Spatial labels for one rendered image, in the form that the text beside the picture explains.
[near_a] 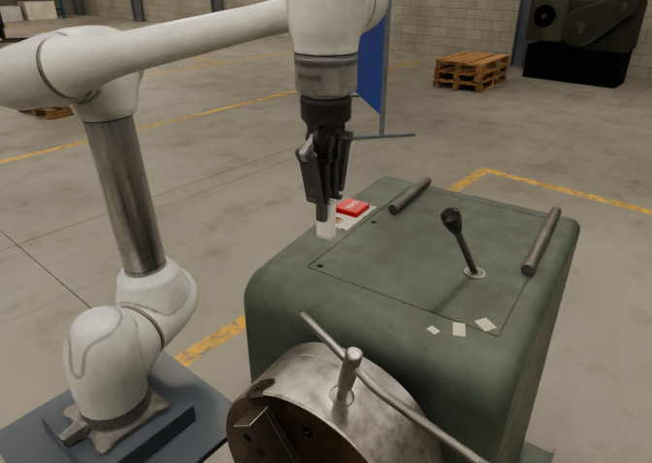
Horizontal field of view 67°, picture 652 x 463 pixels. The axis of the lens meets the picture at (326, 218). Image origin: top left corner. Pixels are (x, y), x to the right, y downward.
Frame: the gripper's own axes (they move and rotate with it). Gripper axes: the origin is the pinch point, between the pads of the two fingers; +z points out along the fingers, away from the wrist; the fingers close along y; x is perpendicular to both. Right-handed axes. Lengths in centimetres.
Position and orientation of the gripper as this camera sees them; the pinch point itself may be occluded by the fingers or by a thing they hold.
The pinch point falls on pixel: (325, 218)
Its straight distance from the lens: 79.9
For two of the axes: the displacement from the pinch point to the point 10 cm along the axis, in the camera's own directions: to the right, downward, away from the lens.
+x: 8.4, 2.5, -4.9
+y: -5.5, 3.8, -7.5
